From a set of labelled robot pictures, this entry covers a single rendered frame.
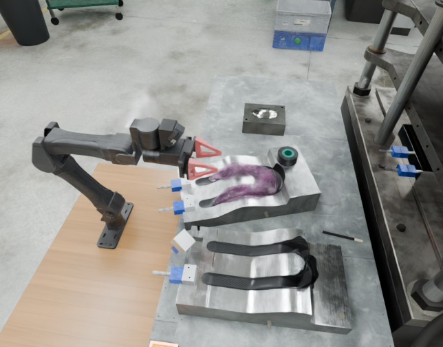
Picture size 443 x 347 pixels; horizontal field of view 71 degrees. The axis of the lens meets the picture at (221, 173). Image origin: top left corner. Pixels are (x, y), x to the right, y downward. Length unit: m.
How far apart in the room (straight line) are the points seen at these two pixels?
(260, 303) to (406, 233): 0.66
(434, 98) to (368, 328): 0.96
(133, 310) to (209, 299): 0.25
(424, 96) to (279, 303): 1.06
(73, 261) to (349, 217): 1.01
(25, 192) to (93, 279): 1.63
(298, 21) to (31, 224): 3.28
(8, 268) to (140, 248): 1.32
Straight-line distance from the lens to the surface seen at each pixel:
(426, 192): 1.45
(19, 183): 2.80
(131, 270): 1.14
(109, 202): 1.10
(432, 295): 1.18
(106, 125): 3.02
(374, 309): 1.15
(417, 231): 1.39
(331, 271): 1.08
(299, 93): 1.85
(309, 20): 4.01
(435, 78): 1.74
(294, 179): 1.20
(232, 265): 1.01
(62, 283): 1.20
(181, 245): 1.01
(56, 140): 0.95
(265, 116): 1.57
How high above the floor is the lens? 1.79
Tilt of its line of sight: 48 degrees down
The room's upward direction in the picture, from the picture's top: straight up
